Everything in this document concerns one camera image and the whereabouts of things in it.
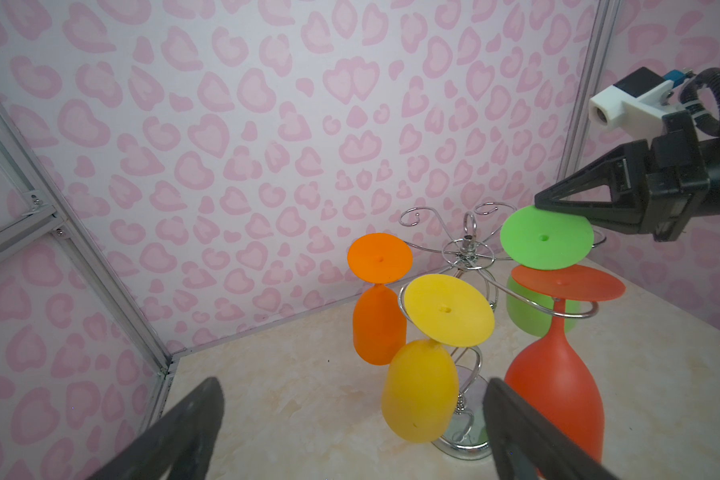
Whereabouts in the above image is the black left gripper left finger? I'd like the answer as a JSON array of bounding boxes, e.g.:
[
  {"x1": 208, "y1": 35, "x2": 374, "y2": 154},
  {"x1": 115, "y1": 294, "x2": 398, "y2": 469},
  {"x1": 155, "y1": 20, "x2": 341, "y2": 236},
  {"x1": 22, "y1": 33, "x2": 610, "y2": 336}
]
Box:
[{"x1": 91, "y1": 377, "x2": 225, "y2": 479}]

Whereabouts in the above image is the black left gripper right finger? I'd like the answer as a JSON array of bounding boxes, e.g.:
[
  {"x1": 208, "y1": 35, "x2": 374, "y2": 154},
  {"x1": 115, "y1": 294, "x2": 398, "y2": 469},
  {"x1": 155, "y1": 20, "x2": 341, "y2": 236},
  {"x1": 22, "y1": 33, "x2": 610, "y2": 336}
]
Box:
[{"x1": 483, "y1": 377, "x2": 616, "y2": 480}]

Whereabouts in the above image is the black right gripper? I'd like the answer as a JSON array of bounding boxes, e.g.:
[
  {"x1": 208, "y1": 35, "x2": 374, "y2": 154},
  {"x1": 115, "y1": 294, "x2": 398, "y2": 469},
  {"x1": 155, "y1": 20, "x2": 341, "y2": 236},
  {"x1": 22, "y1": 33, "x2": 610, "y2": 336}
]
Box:
[{"x1": 534, "y1": 112, "x2": 720, "y2": 242}]

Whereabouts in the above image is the red plastic wine glass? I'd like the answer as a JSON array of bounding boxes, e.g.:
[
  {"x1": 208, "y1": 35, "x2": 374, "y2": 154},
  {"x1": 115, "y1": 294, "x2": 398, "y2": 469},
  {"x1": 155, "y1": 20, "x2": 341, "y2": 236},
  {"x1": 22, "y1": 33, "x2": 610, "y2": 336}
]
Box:
[{"x1": 505, "y1": 265, "x2": 626, "y2": 462}]

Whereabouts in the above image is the green plastic wine glass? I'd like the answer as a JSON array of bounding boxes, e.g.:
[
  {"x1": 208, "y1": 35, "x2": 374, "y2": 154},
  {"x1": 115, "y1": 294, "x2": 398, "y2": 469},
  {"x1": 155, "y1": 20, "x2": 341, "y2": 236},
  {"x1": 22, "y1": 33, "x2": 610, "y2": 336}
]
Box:
[{"x1": 500, "y1": 206, "x2": 594, "y2": 337}]

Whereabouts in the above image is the yellow plastic wine glass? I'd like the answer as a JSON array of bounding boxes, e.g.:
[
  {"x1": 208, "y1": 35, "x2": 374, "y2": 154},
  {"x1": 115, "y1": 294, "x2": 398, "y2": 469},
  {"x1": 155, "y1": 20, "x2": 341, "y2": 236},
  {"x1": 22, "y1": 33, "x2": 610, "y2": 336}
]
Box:
[{"x1": 381, "y1": 274, "x2": 495, "y2": 443}]

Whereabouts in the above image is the orange plastic wine glass left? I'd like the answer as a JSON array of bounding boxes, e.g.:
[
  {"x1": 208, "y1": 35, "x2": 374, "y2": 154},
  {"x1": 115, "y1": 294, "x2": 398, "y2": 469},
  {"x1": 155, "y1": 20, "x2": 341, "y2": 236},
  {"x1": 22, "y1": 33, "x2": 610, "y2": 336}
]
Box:
[{"x1": 347, "y1": 233, "x2": 413, "y2": 366}]

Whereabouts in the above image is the chrome wire wine glass rack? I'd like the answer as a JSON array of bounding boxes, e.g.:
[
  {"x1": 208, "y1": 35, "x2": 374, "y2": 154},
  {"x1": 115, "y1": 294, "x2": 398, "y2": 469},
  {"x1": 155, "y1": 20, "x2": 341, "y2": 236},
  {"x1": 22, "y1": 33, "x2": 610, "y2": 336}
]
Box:
[{"x1": 397, "y1": 202, "x2": 608, "y2": 462}]

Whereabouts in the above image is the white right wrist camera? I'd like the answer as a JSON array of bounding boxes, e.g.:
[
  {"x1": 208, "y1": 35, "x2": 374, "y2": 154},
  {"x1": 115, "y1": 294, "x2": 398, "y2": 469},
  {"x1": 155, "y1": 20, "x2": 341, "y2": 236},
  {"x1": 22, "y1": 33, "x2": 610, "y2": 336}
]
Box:
[{"x1": 588, "y1": 67, "x2": 693, "y2": 140}]

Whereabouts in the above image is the aluminium corner frame post right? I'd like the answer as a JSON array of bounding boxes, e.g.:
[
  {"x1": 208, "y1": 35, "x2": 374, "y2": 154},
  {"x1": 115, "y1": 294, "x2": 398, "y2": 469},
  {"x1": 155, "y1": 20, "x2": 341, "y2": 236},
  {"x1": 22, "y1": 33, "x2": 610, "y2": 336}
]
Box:
[{"x1": 556, "y1": 0, "x2": 622, "y2": 181}]

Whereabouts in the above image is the aluminium corner frame post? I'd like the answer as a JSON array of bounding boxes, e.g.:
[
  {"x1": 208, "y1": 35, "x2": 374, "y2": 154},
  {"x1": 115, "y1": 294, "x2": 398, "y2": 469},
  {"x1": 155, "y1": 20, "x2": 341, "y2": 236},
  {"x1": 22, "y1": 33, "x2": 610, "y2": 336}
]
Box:
[
  {"x1": 0, "y1": 102, "x2": 175, "y2": 432},
  {"x1": 556, "y1": 0, "x2": 622, "y2": 181}
]

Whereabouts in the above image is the aluminium diagonal frame bar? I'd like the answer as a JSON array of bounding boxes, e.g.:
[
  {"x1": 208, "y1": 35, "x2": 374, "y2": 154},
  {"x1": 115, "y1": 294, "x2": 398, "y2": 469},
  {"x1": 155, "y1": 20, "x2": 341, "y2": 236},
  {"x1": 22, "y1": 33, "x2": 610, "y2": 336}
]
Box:
[{"x1": 0, "y1": 206, "x2": 64, "y2": 264}]

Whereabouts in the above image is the aluminium corner frame post left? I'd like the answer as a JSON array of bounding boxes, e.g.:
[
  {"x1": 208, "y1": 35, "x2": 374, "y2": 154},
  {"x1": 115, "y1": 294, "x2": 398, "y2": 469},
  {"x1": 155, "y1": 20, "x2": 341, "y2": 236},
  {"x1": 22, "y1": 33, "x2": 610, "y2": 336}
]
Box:
[{"x1": 0, "y1": 102, "x2": 175, "y2": 432}]

